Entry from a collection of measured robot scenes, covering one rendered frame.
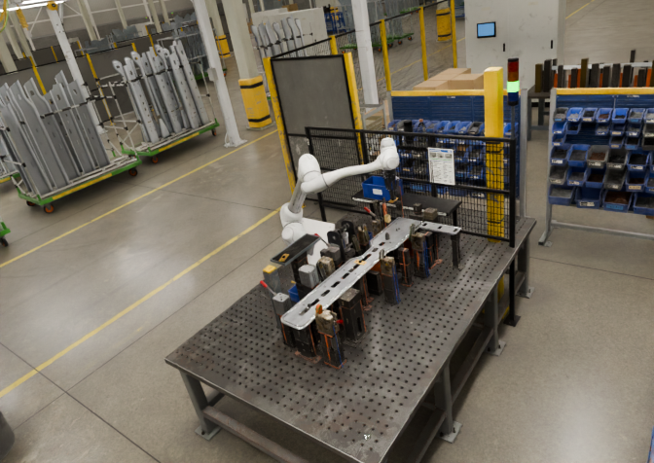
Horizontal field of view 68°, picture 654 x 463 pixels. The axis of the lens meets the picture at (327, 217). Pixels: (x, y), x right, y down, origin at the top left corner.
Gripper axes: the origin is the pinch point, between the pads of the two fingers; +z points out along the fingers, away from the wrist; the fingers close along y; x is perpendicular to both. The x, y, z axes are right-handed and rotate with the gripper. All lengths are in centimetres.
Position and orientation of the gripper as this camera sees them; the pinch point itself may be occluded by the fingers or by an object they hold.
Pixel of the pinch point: (392, 195)
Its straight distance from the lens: 342.5
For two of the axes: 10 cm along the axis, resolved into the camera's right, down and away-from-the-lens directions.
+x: 6.1, -4.3, 6.6
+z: 1.6, 8.9, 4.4
